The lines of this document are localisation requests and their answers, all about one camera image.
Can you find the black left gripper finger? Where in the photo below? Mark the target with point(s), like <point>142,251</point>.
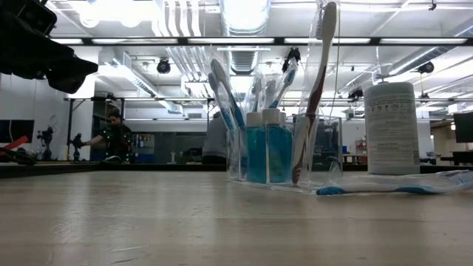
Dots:
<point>77,66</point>
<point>70,82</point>

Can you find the clear acrylic organizer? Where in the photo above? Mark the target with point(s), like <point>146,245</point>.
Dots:
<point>329,155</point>

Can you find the black monitor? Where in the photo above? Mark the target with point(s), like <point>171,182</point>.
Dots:
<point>463,127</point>
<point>15,129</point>

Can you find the person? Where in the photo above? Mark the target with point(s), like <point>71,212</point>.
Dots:
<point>216,138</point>
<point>116,138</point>

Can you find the red flat object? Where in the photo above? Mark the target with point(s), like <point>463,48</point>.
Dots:
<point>16,142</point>

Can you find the white ceiling pipe bundle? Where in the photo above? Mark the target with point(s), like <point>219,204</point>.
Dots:
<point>192,66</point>

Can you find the black overhead crossbar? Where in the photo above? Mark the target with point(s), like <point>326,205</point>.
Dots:
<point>258,41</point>

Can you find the white wrapped cup stack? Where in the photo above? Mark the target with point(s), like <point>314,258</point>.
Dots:
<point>391,111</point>

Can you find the black background workstation frame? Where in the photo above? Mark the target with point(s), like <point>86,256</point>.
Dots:
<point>70,129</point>

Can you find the black metal table frame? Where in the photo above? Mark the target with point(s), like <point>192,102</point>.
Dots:
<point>55,170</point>

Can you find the silver ventilation duct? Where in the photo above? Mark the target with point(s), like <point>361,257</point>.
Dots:
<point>244,22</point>

